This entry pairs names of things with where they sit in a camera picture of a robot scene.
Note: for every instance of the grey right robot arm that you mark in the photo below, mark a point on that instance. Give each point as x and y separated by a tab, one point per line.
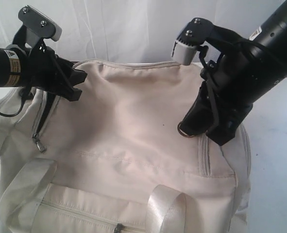
271	39

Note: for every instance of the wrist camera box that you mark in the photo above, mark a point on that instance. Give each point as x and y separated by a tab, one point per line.
197	32
35	28

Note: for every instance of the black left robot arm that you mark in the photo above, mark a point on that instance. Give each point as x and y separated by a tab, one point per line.
10	76

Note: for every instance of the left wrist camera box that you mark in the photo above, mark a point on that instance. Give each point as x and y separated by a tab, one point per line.
35	28

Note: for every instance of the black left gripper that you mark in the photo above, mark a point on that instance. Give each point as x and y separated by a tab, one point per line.
43	69

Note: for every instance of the cream fabric duffel bag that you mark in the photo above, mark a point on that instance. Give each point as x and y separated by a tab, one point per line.
115	162

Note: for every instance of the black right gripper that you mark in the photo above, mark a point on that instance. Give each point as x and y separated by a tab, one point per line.
238	80

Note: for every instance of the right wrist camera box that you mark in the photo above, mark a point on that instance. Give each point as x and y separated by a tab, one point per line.
197	32

